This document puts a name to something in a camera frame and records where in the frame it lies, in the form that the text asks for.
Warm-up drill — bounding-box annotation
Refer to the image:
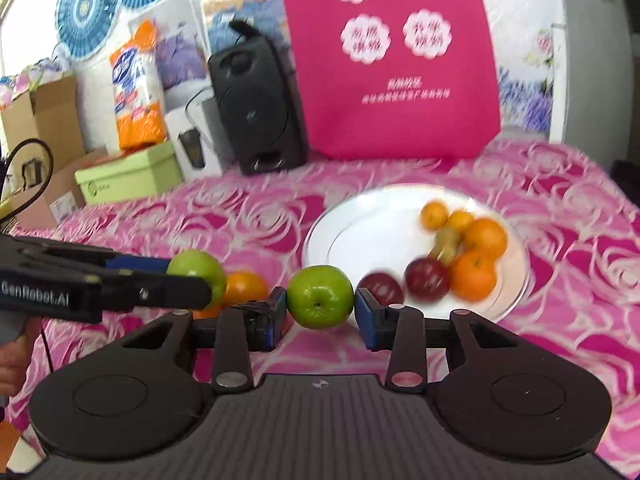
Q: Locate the dark red plum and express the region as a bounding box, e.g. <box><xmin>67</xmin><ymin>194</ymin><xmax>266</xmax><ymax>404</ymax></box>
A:
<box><xmin>358</xmin><ymin>272</ymin><xmax>405</xmax><ymax>306</ymax></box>
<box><xmin>404</xmin><ymin>257</ymin><xmax>450</xmax><ymax>302</ymax></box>

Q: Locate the small kiwi fruit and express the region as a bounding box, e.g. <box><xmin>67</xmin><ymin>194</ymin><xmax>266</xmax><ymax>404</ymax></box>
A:
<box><xmin>428</xmin><ymin>228</ymin><xmax>461</xmax><ymax>266</ymax></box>

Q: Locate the small orange tangerine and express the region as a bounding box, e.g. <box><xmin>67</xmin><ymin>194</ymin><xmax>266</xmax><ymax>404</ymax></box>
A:
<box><xmin>445</xmin><ymin>209</ymin><xmax>475</xmax><ymax>234</ymax></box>
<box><xmin>420</xmin><ymin>200</ymin><xmax>449</xmax><ymax>232</ymax></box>

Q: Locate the person's left hand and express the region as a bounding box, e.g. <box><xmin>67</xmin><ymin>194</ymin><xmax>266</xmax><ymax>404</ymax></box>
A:
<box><xmin>0</xmin><ymin>318</ymin><xmax>41</xmax><ymax>396</ymax></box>

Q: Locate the orange red peach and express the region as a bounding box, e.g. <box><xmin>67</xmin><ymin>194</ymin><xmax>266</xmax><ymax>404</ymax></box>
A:
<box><xmin>192</xmin><ymin>271</ymin><xmax>270</xmax><ymax>320</ymax></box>

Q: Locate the orange tangerine front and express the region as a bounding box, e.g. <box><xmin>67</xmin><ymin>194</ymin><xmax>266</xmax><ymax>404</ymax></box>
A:
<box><xmin>449</xmin><ymin>250</ymin><xmax>498</xmax><ymax>302</ymax></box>

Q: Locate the green shoe box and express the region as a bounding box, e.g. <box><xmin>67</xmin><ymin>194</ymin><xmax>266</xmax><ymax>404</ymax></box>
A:
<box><xmin>75</xmin><ymin>141</ymin><xmax>183</xmax><ymax>205</ymax></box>

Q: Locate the white round plate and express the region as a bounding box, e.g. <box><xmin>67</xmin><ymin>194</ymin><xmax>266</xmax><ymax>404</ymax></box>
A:
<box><xmin>302</xmin><ymin>183</ymin><xmax>533</xmax><ymax>323</ymax></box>

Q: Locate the white box with cup picture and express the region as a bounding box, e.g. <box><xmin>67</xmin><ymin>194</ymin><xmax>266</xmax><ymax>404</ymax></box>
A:
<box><xmin>165</xmin><ymin>99</ymin><xmax>231</xmax><ymax>182</ymax></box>

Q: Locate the orange tangerine rear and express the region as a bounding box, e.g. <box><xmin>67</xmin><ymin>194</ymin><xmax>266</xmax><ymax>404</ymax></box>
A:
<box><xmin>462</xmin><ymin>218</ymin><xmax>509</xmax><ymax>260</ymax></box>

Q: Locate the cardboard box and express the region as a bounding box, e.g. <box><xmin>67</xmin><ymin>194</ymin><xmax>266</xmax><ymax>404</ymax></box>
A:
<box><xmin>1</xmin><ymin>76</ymin><xmax>106</xmax><ymax>230</ymax></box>

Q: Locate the pink rose tablecloth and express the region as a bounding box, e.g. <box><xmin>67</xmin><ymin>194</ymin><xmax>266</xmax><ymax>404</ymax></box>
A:
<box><xmin>0</xmin><ymin>136</ymin><xmax>640</xmax><ymax>479</ymax></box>

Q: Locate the orange white snack bag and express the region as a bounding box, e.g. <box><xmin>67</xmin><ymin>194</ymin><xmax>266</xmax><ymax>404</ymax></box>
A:
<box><xmin>110</xmin><ymin>20</ymin><xmax>166</xmax><ymax>152</ymax></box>

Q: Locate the black speaker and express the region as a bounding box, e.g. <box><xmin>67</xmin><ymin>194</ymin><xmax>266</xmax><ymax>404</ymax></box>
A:
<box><xmin>208</xmin><ymin>35</ymin><xmax>307</xmax><ymax>176</ymax></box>

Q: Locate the bedding poster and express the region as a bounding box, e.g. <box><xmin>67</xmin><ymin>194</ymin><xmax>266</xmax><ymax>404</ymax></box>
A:
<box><xmin>128</xmin><ymin>0</ymin><xmax>210</xmax><ymax>110</ymax></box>

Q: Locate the blue paper fan left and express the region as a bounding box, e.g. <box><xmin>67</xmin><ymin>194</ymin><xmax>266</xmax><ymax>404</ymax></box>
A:
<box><xmin>55</xmin><ymin>0</ymin><xmax>122</xmax><ymax>61</ymax></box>

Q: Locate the pink tote bag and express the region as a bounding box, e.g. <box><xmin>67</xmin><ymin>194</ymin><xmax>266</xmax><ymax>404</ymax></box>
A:
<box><xmin>284</xmin><ymin>0</ymin><xmax>500</xmax><ymax>159</ymax></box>

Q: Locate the black cable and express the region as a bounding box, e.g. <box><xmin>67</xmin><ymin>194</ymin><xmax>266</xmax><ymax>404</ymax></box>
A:
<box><xmin>0</xmin><ymin>136</ymin><xmax>56</xmax><ymax>226</ymax></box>

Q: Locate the floral wall curtain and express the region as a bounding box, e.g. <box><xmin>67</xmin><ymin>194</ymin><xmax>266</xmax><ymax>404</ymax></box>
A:
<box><xmin>483</xmin><ymin>0</ymin><xmax>554</xmax><ymax>134</ymax></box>

